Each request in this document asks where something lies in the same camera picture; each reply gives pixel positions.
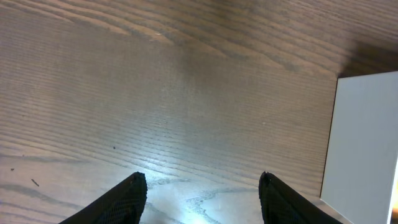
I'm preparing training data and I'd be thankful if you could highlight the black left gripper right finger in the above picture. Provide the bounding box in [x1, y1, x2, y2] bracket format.
[258, 172, 341, 224]

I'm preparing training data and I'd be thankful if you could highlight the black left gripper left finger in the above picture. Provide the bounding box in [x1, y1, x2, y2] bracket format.
[60, 172, 147, 224]

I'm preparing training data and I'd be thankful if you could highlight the white cardboard box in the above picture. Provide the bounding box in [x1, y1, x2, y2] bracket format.
[320, 72, 397, 224]

